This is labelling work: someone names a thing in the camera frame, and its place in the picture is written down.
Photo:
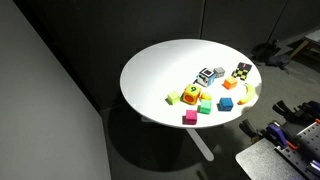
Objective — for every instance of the light green block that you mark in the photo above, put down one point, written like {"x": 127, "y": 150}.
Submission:
{"x": 173, "y": 97}

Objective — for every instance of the magenta block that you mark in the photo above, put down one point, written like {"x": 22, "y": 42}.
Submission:
{"x": 190, "y": 117}

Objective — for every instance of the blue block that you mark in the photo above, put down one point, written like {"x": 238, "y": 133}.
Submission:
{"x": 226, "y": 104}

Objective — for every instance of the orange block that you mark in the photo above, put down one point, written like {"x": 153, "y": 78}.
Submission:
{"x": 230, "y": 82}

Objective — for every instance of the orange yellow number cube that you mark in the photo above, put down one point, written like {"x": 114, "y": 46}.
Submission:
{"x": 191, "y": 94}

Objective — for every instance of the small yellow ball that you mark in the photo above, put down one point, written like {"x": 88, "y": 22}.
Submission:
{"x": 206, "y": 96}

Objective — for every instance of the blue white patterned cube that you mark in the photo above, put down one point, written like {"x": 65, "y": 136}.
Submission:
{"x": 206, "y": 77}

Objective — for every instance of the white table leg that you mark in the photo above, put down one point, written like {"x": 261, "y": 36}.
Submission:
{"x": 200, "y": 143}

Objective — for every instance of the black patterned cube red stripe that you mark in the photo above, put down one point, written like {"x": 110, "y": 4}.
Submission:
{"x": 242, "y": 71}

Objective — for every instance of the yellow banana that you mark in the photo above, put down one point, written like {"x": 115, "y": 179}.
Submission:
{"x": 248, "y": 94}

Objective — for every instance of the black clamp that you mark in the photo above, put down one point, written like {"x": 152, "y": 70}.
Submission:
{"x": 250, "y": 128}
{"x": 286, "y": 110}

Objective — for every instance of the dark bag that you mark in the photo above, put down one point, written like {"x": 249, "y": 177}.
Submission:
{"x": 271, "y": 55}

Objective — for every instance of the flat dark gray plate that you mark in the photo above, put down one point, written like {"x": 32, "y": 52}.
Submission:
{"x": 263, "y": 163}

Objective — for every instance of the black perforated board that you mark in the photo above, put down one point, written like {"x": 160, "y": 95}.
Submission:
{"x": 301, "y": 146}

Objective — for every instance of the wooden side table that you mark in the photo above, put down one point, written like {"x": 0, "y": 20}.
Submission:
{"x": 311, "y": 37}

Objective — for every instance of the small purple clamp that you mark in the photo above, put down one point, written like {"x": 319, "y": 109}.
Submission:
{"x": 314, "y": 166}

